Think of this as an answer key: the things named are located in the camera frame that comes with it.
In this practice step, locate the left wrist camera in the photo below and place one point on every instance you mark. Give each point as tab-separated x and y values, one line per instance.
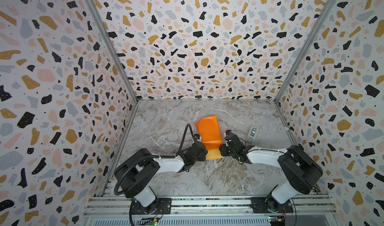
197	137

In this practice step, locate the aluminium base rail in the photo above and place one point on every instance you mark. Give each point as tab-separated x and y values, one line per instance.
311	210

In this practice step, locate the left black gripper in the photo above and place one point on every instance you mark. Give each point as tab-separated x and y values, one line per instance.
203	156

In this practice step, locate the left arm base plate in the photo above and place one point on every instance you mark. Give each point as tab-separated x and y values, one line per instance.
159	206

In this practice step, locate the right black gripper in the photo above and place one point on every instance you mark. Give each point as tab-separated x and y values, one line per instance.
222	148

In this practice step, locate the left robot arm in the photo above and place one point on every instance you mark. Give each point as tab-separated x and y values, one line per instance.
134	175

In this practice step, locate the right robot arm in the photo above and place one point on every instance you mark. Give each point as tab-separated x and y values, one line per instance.
301	171

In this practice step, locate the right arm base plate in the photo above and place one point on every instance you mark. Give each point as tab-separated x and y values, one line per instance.
265	205

